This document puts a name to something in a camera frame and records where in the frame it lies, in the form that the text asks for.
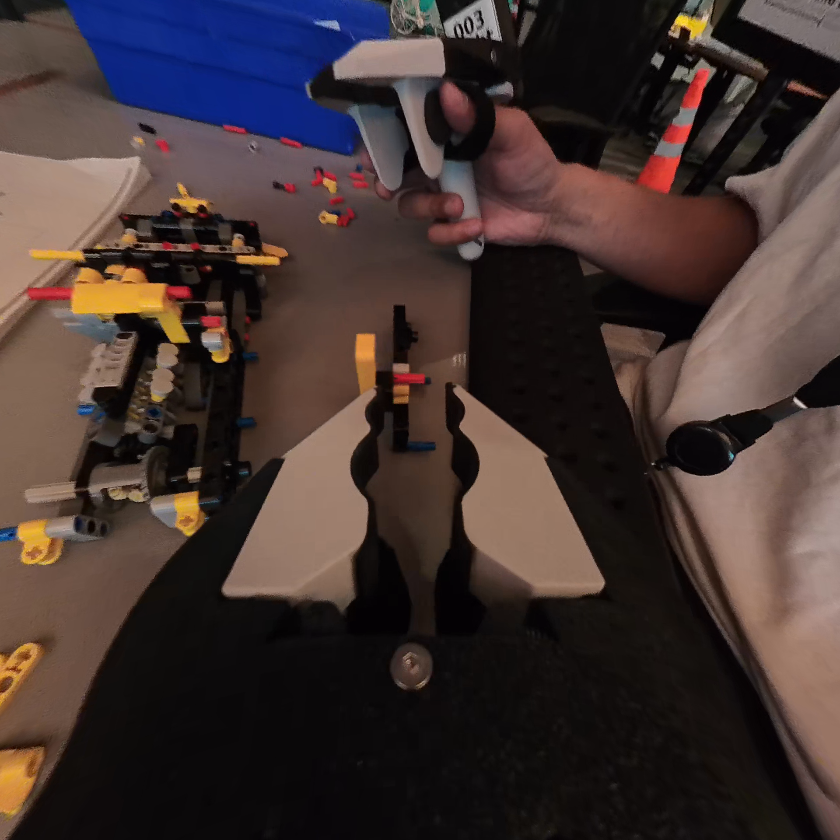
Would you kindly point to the open instruction booklet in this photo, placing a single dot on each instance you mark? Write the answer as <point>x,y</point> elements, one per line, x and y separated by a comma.
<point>52,216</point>

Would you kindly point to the partly built lego car chassis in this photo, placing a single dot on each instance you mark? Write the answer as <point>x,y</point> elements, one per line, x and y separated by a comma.
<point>164,328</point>

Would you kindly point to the yellow lego wedge panel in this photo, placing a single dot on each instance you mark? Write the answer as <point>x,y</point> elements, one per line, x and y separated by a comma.
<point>16,778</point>

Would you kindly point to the small grey yellow lego assembly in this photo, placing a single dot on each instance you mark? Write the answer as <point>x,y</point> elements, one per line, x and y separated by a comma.
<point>46,535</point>

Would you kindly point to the yellow lego liftarm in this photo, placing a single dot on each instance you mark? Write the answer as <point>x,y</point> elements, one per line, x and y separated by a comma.
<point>16,666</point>

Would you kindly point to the scattered lego pins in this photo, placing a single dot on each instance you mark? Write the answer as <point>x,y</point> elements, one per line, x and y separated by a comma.
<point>328,180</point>

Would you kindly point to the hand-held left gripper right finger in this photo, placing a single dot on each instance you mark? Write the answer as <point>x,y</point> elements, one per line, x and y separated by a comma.
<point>525,525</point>

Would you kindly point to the black lego beam assembly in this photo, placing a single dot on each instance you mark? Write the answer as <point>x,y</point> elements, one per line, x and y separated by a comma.
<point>399,367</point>

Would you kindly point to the blue plastic bin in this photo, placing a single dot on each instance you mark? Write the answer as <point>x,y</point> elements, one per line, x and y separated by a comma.
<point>229,59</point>

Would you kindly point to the person's right hand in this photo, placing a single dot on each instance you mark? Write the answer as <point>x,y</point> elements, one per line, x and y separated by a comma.
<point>518,177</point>

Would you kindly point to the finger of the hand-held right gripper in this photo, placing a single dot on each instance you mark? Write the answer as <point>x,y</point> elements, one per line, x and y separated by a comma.
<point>387,60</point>

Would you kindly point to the person's right forearm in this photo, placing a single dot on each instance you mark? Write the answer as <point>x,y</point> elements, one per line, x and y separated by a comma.
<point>656,229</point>

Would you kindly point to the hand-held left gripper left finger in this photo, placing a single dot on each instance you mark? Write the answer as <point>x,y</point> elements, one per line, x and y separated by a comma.
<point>302,525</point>

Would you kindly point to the orange traffic cone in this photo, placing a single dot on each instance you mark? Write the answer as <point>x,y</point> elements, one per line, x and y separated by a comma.
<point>676,138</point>

